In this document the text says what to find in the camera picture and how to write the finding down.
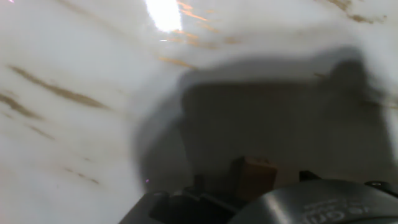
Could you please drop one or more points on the white marble pattern board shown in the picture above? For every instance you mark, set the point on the white marble pattern board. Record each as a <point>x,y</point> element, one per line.
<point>62,140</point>

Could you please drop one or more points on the long tan wooden block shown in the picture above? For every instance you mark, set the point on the long tan wooden block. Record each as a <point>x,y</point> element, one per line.
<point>256,179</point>

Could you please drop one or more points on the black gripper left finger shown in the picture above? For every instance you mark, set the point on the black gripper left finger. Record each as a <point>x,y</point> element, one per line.
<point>180,208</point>

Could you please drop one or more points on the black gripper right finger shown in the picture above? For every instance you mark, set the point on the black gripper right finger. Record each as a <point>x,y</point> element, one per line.
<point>308,176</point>

